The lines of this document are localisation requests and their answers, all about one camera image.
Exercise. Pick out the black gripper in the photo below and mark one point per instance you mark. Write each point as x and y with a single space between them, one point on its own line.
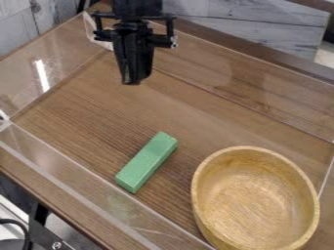
129 18

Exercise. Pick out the green rectangular block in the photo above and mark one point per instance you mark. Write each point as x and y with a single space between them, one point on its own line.
142 166

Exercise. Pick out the brown wooden bowl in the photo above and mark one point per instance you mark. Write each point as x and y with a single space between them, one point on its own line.
255 200

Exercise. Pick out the clear acrylic front barrier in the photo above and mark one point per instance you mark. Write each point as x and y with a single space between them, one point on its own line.
102 211

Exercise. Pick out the black table leg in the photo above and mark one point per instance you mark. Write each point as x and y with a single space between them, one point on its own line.
38 215

